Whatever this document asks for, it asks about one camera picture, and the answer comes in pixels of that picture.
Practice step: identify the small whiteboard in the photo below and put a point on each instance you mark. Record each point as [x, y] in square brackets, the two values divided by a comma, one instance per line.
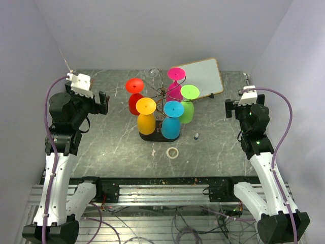
[205, 75]

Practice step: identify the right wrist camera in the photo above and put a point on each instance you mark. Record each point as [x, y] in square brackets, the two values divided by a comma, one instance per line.
[248, 96]

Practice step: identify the red wine glass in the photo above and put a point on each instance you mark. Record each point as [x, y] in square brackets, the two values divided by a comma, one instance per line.
[134, 86]

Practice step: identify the aluminium frame rail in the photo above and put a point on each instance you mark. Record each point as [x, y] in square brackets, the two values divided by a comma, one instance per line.
[168, 195]

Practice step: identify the green wine glass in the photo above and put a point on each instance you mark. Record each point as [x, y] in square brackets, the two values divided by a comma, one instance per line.
[189, 93]

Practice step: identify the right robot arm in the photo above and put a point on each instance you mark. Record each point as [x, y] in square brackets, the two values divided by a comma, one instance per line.
[278, 219]

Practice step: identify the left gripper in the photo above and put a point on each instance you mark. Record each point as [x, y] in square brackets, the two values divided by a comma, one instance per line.
[91, 101]

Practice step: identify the blue wine glass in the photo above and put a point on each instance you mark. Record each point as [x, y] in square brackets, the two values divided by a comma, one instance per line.
[171, 125]

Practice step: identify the metal wine glass rack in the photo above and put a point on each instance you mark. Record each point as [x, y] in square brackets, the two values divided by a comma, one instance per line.
[160, 99]

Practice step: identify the orange wine glass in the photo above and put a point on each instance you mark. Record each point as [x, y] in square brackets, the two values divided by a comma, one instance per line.
[146, 120]

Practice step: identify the pink wine glass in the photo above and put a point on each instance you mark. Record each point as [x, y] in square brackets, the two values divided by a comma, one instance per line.
[177, 75]

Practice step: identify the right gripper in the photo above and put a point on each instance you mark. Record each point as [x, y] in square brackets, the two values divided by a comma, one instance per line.
[229, 105]

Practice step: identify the clear wine glass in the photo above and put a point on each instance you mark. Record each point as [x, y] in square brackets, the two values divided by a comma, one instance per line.
[151, 72]

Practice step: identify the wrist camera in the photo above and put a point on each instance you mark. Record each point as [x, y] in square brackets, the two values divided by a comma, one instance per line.
[80, 84]
[248, 96]

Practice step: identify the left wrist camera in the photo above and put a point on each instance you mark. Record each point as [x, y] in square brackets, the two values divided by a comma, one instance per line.
[80, 84]

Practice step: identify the masking tape roll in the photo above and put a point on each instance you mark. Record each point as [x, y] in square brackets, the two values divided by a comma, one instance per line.
[172, 152]

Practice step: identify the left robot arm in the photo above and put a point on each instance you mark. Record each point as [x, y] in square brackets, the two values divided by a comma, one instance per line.
[57, 218]

